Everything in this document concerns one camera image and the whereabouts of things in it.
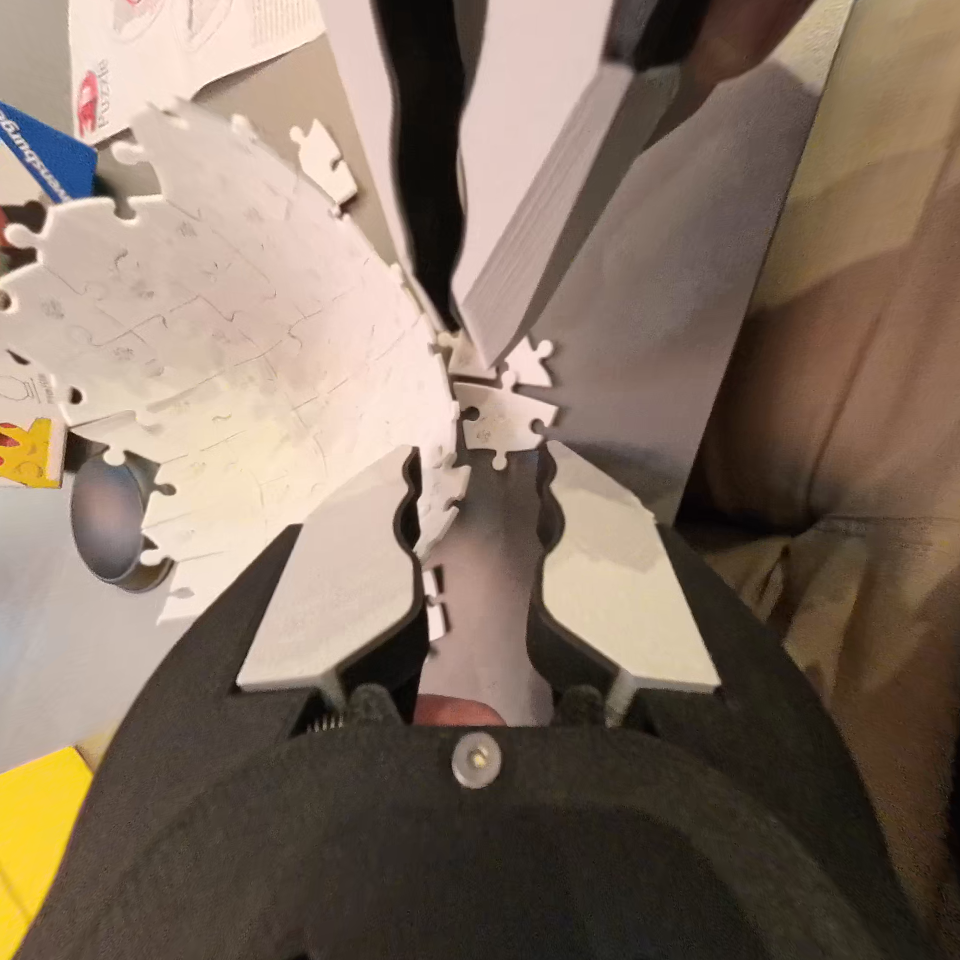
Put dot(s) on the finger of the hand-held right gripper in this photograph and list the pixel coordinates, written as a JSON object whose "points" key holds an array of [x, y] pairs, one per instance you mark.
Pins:
{"points": [[540, 150], [360, 75]]}

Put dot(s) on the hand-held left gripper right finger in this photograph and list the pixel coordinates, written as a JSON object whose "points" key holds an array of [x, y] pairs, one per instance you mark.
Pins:
{"points": [[622, 600]]}

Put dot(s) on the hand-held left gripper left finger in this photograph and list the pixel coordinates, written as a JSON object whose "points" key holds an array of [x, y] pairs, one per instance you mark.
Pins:
{"points": [[330, 600]]}

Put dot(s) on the partly built white puzzle ball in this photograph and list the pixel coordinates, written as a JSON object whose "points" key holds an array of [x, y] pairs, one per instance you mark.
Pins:
{"points": [[225, 337]]}

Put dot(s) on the black round ball stand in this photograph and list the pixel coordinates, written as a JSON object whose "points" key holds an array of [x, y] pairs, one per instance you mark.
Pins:
{"points": [[112, 517]]}

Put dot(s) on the blue cartoon puzzle box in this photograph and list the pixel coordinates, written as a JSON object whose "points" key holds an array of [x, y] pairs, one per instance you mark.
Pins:
{"points": [[37, 150]]}

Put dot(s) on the person's right hand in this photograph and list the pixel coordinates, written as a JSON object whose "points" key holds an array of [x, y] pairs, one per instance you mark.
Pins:
{"points": [[750, 30]]}

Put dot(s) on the folded paper instruction leaflet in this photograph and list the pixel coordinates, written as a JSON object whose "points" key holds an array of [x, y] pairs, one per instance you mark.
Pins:
{"points": [[187, 45]]}

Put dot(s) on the yellow plastic bin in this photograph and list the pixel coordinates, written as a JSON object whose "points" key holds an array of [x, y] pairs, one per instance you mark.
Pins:
{"points": [[37, 825]]}

